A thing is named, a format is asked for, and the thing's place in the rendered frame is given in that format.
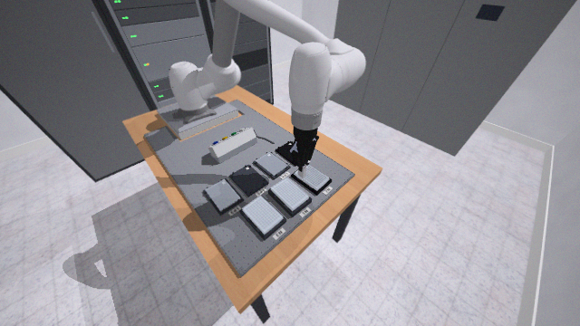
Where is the white button panel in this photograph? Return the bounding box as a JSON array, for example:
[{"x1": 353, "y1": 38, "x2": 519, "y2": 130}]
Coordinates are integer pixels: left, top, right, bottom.
[{"x1": 208, "y1": 128, "x2": 275, "y2": 164}]

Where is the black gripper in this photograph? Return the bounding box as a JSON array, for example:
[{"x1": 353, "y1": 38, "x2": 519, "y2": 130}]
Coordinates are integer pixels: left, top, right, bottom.
[{"x1": 288, "y1": 127, "x2": 319, "y2": 178}]

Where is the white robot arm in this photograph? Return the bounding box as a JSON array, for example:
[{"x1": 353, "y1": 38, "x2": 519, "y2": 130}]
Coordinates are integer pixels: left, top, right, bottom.
[{"x1": 169, "y1": 0, "x2": 366, "y2": 130}]

